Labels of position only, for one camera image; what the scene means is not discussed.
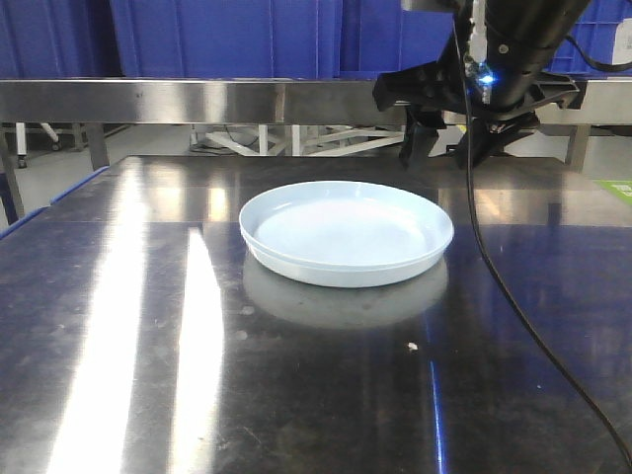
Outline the steel shelf post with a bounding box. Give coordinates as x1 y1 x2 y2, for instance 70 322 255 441
564 124 592 172
85 123 110 171

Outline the blue upper crate middle-right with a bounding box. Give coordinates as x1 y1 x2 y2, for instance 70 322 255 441
339 0 452 79

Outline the white metal frame background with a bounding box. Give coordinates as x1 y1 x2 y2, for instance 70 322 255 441
190 124 404 157

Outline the steel shelf post right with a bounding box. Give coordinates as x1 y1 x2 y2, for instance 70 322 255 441
564 124 592 172

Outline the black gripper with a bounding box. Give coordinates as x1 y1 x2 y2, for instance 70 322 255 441
372 31 579 169

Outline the steel shelf post left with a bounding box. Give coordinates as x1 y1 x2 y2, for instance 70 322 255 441
85 123 110 171

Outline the blue upper crate middle-left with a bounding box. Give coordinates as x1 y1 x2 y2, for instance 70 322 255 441
110 1 343 79

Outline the black cable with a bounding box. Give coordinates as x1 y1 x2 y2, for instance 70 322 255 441
452 19 632 470

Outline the blue upper crate right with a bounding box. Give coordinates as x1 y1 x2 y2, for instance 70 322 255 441
546 0 631 77

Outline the light blue plate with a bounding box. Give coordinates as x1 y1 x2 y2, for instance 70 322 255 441
245 237 451 288
239 181 454 256

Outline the stainless steel shelf rail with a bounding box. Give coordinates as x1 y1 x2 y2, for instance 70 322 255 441
0 77 632 127

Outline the blue upper crate left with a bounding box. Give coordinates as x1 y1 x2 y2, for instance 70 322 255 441
1 1 121 79

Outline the green sign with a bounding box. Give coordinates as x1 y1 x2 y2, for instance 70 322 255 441
594 180 632 204

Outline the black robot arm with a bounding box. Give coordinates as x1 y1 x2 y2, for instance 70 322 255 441
372 1 588 168

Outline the white label on crate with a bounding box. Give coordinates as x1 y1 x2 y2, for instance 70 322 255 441
612 18 632 64

